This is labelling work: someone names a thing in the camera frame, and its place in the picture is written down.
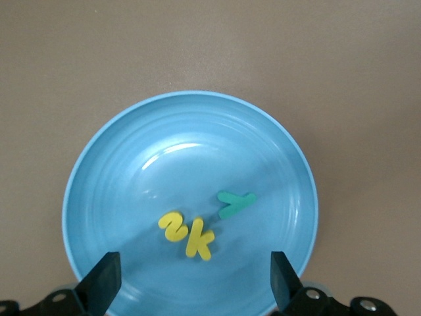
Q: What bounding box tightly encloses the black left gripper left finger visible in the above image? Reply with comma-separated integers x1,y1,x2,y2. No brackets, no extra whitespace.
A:
0,251,122,316

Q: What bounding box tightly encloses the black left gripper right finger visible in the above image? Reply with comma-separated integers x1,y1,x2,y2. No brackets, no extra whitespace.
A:
270,250,395,316

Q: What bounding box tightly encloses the yellow foam letter s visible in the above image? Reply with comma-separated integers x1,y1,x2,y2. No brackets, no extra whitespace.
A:
158,210,187,243

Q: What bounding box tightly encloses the teal foam letter y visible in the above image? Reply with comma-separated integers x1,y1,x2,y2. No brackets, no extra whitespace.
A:
216,190,257,220

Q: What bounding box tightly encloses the yellow foam letter k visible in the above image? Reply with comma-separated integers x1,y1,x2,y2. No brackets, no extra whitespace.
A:
184,217,216,261

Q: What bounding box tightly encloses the blue plate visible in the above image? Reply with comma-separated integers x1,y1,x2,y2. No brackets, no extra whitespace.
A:
62,91,319,316

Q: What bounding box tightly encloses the brown table cover sheet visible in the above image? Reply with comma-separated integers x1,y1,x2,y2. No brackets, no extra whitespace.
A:
0,0,421,316

